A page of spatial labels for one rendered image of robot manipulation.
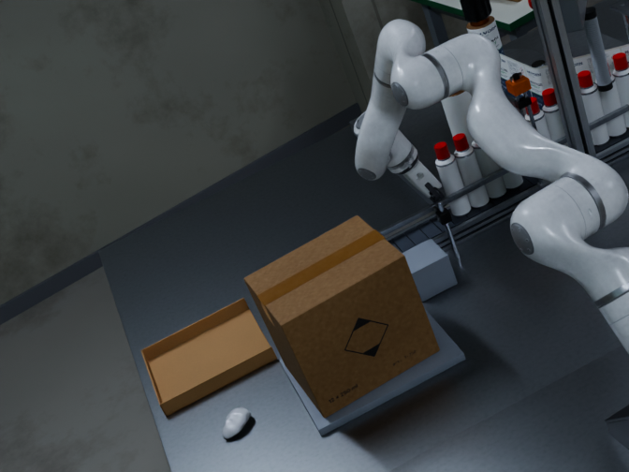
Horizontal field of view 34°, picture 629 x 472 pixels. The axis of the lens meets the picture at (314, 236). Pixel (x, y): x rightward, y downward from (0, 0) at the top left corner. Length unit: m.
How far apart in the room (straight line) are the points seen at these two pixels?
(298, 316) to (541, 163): 0.58
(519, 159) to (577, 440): 0.55
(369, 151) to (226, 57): 2.71
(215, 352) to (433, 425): 0.70
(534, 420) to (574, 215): 0.45
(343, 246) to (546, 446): 0.61
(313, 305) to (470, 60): 0.59
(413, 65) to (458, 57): 0.09
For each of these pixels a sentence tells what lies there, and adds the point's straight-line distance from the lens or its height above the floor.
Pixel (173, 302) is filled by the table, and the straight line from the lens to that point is 2.95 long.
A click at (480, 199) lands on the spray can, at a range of 2.69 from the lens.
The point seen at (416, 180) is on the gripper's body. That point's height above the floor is 1.05.
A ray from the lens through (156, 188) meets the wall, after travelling 5.12.
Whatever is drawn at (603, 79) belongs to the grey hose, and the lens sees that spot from 2.65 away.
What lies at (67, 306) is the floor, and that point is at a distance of 4.99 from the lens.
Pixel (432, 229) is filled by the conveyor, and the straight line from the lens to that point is 2.69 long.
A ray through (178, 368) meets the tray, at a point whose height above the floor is 0.83.
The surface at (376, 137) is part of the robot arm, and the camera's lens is 2.40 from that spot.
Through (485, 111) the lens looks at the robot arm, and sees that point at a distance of 2.03.
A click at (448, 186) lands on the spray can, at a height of 0.98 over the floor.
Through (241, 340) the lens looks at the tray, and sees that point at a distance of 2.67.
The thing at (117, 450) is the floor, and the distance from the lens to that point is 3.98.
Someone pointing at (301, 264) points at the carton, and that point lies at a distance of 2.29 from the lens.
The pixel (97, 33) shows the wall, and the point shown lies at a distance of 4.86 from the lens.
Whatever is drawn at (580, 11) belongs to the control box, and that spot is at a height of 1.32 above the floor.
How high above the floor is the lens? 2.32
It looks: 30 degrees down
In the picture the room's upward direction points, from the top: 23 degrees counter-clockwise
